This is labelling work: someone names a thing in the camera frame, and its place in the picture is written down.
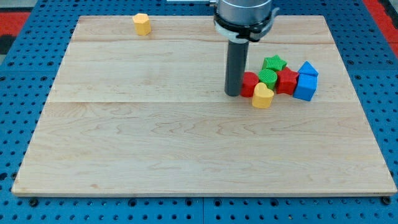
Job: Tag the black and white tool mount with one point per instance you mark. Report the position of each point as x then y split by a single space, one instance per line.
241 34

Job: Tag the green cylinder block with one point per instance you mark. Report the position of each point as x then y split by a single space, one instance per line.
269 77

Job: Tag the red cylinder block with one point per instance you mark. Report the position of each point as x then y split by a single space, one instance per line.
250 80

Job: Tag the yellow hexagon block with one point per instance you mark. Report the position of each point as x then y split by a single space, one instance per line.
141 24

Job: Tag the red star block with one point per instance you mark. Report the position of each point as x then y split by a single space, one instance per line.
286 81

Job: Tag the light wooden board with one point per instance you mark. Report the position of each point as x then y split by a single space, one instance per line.
147 116

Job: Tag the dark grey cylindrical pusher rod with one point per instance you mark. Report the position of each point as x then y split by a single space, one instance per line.
235 67

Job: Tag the green star block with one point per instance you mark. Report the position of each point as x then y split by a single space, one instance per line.
274 63

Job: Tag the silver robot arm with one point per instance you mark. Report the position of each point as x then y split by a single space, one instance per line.
241 22

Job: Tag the blue cube block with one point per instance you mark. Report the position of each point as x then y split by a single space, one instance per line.
306 87

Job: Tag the yellow heart block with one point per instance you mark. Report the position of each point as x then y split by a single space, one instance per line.
262 96

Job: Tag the blue triangle block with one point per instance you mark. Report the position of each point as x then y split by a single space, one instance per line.
308 69

